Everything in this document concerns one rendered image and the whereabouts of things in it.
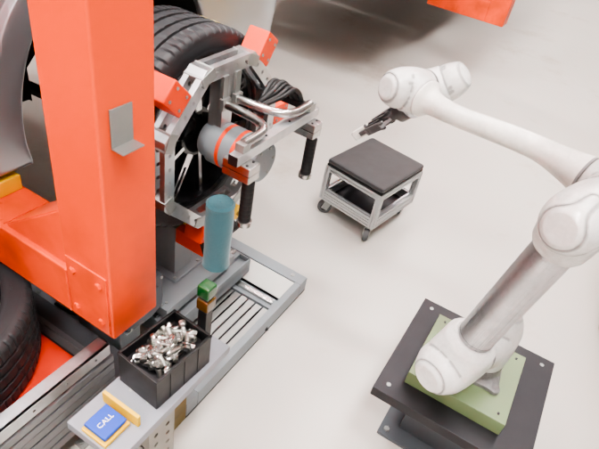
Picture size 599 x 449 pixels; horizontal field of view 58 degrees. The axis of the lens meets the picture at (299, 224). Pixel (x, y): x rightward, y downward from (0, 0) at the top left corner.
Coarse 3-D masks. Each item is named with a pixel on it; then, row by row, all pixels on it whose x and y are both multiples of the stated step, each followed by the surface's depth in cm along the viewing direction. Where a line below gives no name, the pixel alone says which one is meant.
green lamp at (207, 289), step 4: (204, 280) 146; (208, 280) 146; (200, 284) 144; (204, 284) 144; (208, 284) 144; (212, 284) 145; (216, 284) 145; (200, 288) 143; (204, 288) 143; (208, 288) 143; (212, 288) 144; (216, 288) 145; (200, 292) 144; (204, 292) 143; (208, 292) 143; (212, 292) 145; (216, 292) 147; (200, 296) 145; (204, 296) 144; (208, 296) 144; (212, 296) 146; (208, 300) 145
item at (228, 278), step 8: (240, 256) 230; (232, 264) 227; (240, 264) 228; (248, 264) 228; (224, 272) 222; (232, 272) 223; (240, 272) 225; (216, 280) 218; (224, 280) 219; (232, 280) 221; (224, 288) 218; (216, 296) 214; (192, 304) 206; (184, 312) 202; (192, 312) 202; (152, 320) 195; (192, 320) 205
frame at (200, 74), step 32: (192, 64) 143; (224, 64) 146; (256, 64) 160; (192, 96) 140; (256, 96) 180; (160, 128) 141; (256, 128) 187; (160, 160) 143; (160, 192) 150; (224, 192) 187; (192, 224) 169
